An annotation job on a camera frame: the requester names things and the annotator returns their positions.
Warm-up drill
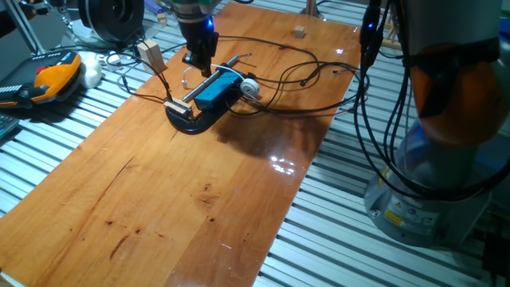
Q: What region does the thin black hub cable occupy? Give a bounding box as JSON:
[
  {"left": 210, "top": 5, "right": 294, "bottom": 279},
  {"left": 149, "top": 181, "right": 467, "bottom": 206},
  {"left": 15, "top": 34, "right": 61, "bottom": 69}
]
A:
[{"left": 118, "top": 74, "right": 167, "bottom": 103}]

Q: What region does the large varnished wooden board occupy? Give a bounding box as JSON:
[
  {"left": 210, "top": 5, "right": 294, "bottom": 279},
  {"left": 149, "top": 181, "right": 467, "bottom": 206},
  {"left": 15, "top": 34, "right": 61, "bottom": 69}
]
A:
[{"left": 0, "top": 2, "right": 362, "bottom": 287}]

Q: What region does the blue rectangular box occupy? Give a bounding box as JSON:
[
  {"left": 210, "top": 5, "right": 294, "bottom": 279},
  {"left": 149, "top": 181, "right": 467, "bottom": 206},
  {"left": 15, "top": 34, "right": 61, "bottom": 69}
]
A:
[{"left": 194, "top": 71, "right": 244, "bottom": 112}]

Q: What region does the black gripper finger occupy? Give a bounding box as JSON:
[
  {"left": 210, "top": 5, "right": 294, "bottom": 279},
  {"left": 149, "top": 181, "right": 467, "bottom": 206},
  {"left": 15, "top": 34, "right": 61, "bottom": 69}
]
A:
[
  {"left": 182, "top": 51, "right": 209, "bottom": 78},
  {"left": 203, "top": 50, "right": 218, "bottom": 79}
]

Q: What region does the thick black hub cable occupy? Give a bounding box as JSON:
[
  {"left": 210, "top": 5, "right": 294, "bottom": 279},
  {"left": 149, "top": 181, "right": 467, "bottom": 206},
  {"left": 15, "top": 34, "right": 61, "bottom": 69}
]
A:
[{"left": 104, "top": 51, "right": 174, "bottom": 101}]

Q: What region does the silver USB hub docking station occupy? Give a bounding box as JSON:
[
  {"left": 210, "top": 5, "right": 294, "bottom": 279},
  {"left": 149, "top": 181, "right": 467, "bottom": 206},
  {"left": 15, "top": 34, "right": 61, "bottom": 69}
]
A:
[{"left": 167, "top": 99, "right": 191, "bottom": 115}]

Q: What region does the grey metal stand leg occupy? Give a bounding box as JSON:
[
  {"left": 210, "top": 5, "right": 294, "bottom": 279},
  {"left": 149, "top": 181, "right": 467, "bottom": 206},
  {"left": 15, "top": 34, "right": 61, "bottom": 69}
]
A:
[
  {"left": 3, "top": 0, "right": 45, "bottom": 55},
  {"left": 42, "top": 0, "right": 75, "bottom": 33}
]

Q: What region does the white rounded object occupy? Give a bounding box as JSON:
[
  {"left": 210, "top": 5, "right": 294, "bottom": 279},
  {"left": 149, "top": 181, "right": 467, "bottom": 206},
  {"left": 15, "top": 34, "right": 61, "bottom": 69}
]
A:
[{"left": 77, "top": 51, "right": 104, "bottom": 89}]

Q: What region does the orange black teach pendant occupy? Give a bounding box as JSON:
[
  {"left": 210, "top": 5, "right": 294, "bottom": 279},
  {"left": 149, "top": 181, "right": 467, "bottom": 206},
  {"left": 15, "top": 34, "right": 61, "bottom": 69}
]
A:
[{"left": 0, "top": 49, "right": 83, "bottom": 109}]

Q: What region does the dark keypad device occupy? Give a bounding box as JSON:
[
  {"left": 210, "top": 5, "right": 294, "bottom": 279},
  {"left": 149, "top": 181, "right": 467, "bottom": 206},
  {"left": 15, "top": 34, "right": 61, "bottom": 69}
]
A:
[{"left": 0, "top": 113, "right": 20, "bottom": 140}]

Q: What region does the black round spool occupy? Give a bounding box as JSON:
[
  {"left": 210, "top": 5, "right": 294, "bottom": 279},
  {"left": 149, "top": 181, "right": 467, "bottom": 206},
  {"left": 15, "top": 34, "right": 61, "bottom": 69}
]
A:
[{"left": 77, "top": 0, "right": 145, "bottom": 44}]

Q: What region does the metal stand post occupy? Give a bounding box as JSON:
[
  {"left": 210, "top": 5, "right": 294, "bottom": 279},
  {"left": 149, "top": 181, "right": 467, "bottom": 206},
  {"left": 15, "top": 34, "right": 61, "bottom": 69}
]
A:
[{"left": 300, "top": 0, "right": 326, "bottom": 19}]

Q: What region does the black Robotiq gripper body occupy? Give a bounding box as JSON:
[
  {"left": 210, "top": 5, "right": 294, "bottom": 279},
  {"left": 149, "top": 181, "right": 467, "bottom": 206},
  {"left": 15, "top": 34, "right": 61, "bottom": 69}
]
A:
[{"left": 177, "top": 16, "right": 220, "bottom": 56}]

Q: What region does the black C-clamp with steel screw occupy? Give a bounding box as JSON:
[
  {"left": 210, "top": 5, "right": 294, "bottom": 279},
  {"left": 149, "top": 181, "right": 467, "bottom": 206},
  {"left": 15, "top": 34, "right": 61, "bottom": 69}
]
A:
[{"left": 164, "top": 53, "right": 256, "bottom": 136}]

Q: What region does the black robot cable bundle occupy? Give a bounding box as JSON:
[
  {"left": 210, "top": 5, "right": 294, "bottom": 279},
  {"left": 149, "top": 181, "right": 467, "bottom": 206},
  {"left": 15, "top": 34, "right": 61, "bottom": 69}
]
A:
[{"left": 352, "top": 0, "right": 510, "bottom": 202}]

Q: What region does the long black cable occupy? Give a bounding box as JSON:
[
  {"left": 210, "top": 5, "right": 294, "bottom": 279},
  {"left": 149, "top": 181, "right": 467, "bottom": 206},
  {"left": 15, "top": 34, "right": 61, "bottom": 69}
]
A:
[{"left": 217, "top": 34, "right": 322, "bottom": 88}]

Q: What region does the tan plug connector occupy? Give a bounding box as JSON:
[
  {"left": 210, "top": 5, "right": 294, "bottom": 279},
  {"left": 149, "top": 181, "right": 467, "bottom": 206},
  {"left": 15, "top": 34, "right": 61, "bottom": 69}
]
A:
[{"left": 136, "top": 38, "right": 167, "bottom": 76}]

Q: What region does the wooden stick frame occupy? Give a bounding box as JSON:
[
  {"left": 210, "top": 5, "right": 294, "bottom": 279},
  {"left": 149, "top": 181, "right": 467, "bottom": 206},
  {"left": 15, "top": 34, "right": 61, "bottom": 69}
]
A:
[{"left": 378, "top": 23, "right": 402, "bottom": 51}]

